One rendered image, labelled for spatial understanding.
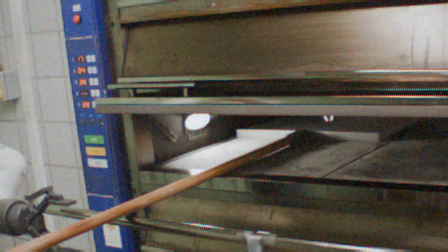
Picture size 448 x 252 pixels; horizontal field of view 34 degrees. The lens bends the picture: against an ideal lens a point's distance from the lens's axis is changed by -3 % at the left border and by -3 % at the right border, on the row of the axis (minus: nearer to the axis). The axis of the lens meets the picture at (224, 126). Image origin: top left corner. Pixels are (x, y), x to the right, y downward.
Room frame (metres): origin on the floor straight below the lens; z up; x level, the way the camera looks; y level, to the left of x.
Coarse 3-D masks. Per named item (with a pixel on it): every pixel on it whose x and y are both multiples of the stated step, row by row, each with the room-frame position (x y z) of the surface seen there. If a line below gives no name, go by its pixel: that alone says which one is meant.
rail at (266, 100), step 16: (272, 96) 1.74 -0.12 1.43; (288, 96) 1.71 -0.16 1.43; (304, 96) 1.68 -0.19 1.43; (320, 96) 1.66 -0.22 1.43; (336, 96) 1.63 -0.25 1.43; (352, 96) 1.60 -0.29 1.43; (368, 96) 1.58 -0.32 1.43; (384, 96) 1.56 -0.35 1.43; (400, 96) 1.53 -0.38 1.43; (416, 96) 1.51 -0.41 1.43; (432, 96) 1.49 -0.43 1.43
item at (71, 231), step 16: (272, 144) 2.26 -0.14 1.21; (288, 144) 2.32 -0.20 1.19; (240, 160) 2.12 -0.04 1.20; (192, 176) 1.96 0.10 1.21; (208, 176) 2.00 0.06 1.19; (160, 192) 1.85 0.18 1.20; (176, 192) 1.89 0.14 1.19; (112, 208) 1.72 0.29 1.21; (128, 208) 1.75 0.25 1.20; (80, 224) 1.63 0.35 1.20; (96, 224) 1.66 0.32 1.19; (32, 240) 1.53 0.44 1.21; (48, 240) 1.55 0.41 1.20; (64, 240) 1.58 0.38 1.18
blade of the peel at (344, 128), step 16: (256, 128) 2.68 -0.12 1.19; (272, 128) 2.67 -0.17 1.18; (288, 128) 2.63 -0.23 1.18; (304, 128) 2.60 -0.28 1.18; (320, 128) 2.56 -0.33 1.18; (336, 128) 2.53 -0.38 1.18; (352, 128) 2.49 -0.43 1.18; (368, 128) 2.46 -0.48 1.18; (384, 128) 2.43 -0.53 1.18; (400, 128) 2.39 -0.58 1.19
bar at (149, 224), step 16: (48, 208) 1.94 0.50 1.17; (64, 208) 1.90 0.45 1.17; (80, 208) 1.88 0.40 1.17; (112, 224) 1.78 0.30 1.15; (128, 224) 1.74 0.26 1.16; (144, 224) 1.71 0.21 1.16; (160, 224) 1.68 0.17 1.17; (176, 224) 1.65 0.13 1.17; (192, 224) 1.63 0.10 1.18; (224, 240) 1.56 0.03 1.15; (240, 240) 1.53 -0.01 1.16; (256, 240) 1.49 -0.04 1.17; (272, 240) 1.48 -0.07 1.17; (288, 240) 1.46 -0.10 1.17; (304, 240) 1.44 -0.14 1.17; (320, 240) 1.42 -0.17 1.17
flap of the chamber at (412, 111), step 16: (96, 112) 2.11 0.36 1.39; (112, 112) 2.07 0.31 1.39; (128, 112) 2.03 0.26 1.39; (144, 112) 1.99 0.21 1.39; (160, 112) 1.95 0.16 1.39; (176, 112) 1.92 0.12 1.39; (192, 112) 1.88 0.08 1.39; (208, 112) 1.85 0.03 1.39; (224, 112) 1.82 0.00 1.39; (240, 112) 1.79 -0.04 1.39; (256, 112) 1.76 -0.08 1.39; (272, 112) 1.73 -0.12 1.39; (288, 112) 1.70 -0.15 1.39; (304, 112) 1.68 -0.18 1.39; (320, 112) 1.65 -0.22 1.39; (336, 112) 1.62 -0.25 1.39; (352, 112) 1.60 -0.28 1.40; (368, 112) 1.57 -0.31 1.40; (384, 112) 1.55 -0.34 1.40; (400, 112) 1.53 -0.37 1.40; (416, 112) 1.50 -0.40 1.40; (432, 112) 1.48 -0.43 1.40
